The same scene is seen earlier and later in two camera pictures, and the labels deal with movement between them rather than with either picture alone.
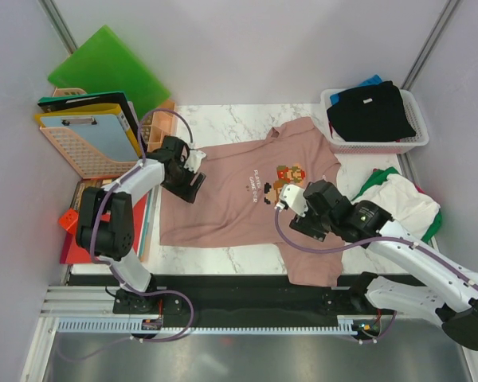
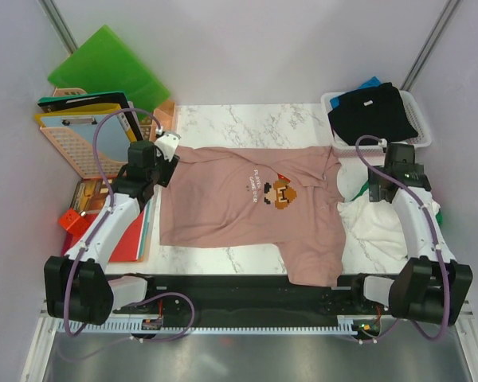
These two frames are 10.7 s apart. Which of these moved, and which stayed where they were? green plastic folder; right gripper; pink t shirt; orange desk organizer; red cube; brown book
Moved: right gripper; pink t shirt
Stayed: orange desk organizer; green plastic folder; red cube; brown book
